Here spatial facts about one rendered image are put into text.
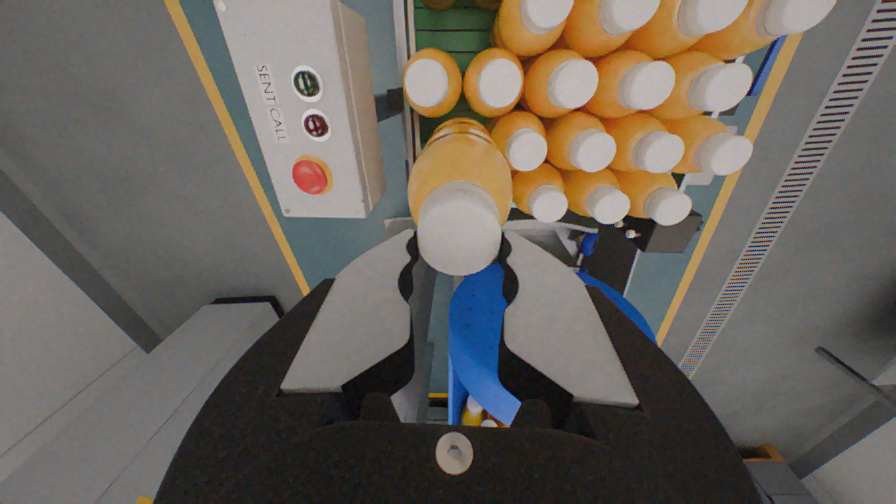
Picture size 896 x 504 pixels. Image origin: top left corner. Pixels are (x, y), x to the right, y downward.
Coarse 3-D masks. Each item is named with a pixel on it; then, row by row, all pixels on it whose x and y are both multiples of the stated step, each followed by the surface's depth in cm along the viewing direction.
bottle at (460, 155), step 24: (456, 120) 23; (432, 144) 16; (456, 144) 14; (480, 144) 15; (432, 168) 14; (456, 168) 13; (480, 168) 13; (504, 168) 15; (408, 192) 16; (432, 192) 13; (480, 192) 13; (504, 192) 14; (504, 216) 15
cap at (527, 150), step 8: (520, 136) 27; (528, 136) 27; (536, 136) 27; (512, 144) 27; (520, 144) 27; (528, 144) 27; (536, 144) 27; (544, 144) 27; (512, 152) 28; (520, 152) 28; (528, 152) 28; (536, 152) 28; (544, 152) 28; (512, 160) 28; (520, 160) 28; (528, 160) 28; (536, 160) 28; (520, 168) 28; (528, 168) 28
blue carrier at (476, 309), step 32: (480, 288) 43; (608, 288) 43; (480, 320) 37; (640, 320) 37; (448, 352) 43; (480, 352) 33; (448, 384) 47; (480, 384) 32; (448, 416) 53; (512, 416) 30
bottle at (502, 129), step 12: (516, 108) 35; (492, 120) 36; (504, 120) 31; (516, 120) 30; (528, 120) 29; (540, 120) 31; (492, 132) 32; (504, 132) 30; (516, 132) 29; (540, 132) 29; (504, 144) 30; (504, 156) 31
